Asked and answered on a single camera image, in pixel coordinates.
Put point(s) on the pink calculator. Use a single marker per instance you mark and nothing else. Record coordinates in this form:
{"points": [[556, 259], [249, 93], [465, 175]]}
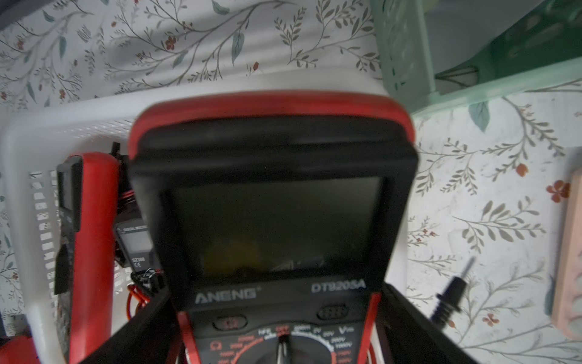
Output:
{"points": [[566, 314]]}

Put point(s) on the small black multimeter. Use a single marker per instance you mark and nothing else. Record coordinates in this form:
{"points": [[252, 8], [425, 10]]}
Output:
{"points": [[137, 247]]}

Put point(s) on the black probe on table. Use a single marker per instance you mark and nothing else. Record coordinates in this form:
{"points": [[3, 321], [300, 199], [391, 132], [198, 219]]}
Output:
{"points": [[450, 298]]}

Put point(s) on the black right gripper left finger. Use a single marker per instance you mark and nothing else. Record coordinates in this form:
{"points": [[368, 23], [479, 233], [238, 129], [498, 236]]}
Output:
{"points": [[152, 336]]}

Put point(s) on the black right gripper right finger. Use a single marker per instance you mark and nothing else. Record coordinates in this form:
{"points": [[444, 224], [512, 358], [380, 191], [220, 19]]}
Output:
{"points": [[407, 336]]}

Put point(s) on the green desk file organizer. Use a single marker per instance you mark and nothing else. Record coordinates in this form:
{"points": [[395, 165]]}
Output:
{"points": [[437, 55]]}

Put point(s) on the white plastic basket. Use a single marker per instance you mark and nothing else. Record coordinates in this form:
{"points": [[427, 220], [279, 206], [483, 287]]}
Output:
{"points": [[35, 142]]}

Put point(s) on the large red multimeter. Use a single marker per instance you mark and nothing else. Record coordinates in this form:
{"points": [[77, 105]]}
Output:
{"points": [[84, 273]]}

